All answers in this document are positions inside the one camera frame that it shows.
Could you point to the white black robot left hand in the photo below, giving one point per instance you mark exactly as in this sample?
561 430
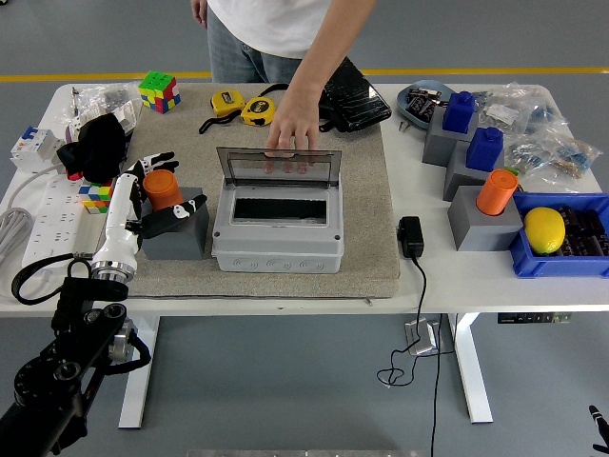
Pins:
119 224

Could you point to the person's left hand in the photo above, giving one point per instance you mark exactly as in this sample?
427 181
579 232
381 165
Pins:
295 124

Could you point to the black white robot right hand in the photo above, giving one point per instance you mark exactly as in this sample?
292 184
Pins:
603 431

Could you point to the person's right hand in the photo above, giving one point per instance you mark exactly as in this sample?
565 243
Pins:
200 12

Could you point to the orange cylinder battery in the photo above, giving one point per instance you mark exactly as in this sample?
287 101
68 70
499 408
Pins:
495 192
162 190

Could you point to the smoky transparent box lid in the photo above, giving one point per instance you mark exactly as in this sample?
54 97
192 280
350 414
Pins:
247 166

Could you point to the grey holder block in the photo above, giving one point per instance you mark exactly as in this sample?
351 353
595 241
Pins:
459 178
183 245
438 147
480 233

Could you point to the person's left forearm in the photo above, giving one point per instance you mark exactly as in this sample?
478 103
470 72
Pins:
328 47

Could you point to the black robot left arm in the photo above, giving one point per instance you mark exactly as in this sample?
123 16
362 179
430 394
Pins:
62 376

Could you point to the grey electrical junction box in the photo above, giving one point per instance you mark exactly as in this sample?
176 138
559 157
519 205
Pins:
276 247

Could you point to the silver floor socket box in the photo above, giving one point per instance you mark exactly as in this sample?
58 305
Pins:
423 338

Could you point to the small colourful puzzle cube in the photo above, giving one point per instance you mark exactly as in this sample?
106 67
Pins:
95 197

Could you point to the yellow tape measure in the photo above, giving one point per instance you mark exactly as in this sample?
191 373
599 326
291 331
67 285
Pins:
258 112
227 102

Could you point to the white power strip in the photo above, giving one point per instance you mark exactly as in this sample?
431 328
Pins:
54 228

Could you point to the shiny black pouch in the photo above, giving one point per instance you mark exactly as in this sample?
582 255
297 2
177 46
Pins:
357 102

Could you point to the person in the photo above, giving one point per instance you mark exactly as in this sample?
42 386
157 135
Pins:
266 28

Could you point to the grey-brown mat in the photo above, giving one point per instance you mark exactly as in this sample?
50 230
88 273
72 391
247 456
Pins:
333 190

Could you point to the black cloth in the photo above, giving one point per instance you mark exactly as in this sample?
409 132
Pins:
100 147

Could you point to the large colourful puzzle cube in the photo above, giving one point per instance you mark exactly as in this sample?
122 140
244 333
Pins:
159 90

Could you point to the white socket part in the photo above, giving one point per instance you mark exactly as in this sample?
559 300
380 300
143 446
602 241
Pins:
126 116

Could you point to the blue-grey shallow tray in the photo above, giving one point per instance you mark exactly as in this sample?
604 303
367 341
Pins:
404 114

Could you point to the white packaged parts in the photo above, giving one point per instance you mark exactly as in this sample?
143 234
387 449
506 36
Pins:
78 119

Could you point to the white circuit breaker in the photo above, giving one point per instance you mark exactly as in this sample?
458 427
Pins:
33 147

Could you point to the clear bag of parts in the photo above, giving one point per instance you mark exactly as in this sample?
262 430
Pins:
114 95
523 109
556 154

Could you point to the dark electronic parts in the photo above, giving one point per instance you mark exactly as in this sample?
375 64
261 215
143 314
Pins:
421 105

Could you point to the black table control panel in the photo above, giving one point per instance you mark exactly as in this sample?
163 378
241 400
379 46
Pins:
533 317

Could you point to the white table leg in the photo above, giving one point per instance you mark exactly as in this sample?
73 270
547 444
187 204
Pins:
135 395
473 371

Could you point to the black power adapter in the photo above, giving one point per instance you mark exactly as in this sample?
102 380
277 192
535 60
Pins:
410 235

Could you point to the blue plastic block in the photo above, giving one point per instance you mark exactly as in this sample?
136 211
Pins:
459 112
484 150

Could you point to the blue plastic bin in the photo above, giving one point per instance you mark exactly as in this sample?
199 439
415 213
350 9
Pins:
547 266

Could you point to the yellow lemon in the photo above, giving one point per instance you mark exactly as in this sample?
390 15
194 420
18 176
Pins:
544 231

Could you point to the black capacitors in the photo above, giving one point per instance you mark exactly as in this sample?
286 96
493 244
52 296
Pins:
578 221

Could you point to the small green part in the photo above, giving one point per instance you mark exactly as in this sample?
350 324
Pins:
512 170

